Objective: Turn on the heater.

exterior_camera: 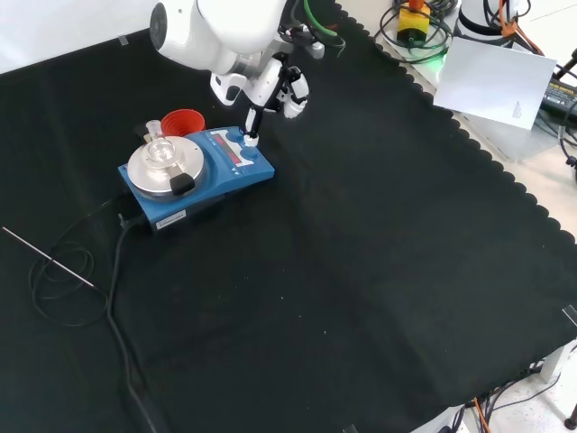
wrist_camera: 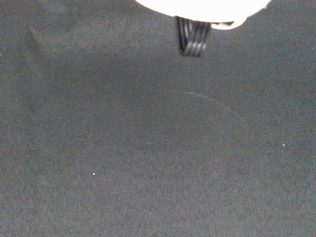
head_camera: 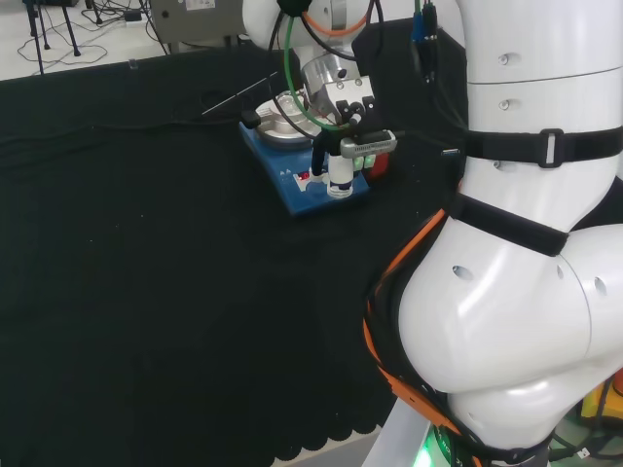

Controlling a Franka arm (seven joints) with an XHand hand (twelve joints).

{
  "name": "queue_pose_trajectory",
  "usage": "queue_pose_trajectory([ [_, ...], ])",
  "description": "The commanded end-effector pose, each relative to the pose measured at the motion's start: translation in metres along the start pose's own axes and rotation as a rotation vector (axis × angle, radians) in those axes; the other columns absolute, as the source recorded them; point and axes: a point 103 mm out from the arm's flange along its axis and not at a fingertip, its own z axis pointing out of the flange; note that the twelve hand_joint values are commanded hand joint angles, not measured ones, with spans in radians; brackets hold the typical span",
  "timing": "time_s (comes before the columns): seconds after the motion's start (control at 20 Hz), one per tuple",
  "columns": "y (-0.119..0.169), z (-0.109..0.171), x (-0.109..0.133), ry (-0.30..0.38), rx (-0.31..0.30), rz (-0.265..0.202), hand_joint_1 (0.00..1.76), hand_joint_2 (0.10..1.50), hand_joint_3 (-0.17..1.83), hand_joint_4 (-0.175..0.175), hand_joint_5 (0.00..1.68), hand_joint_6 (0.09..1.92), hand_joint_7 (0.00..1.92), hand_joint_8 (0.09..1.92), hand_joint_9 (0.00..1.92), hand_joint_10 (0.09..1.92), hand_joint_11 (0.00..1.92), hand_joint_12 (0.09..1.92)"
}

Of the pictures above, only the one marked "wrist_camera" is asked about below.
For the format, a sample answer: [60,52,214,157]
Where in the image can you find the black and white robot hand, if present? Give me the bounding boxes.
[134,0,273,58]

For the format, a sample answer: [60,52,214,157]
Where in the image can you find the black bench cloth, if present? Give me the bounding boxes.
[0,0,316,237]

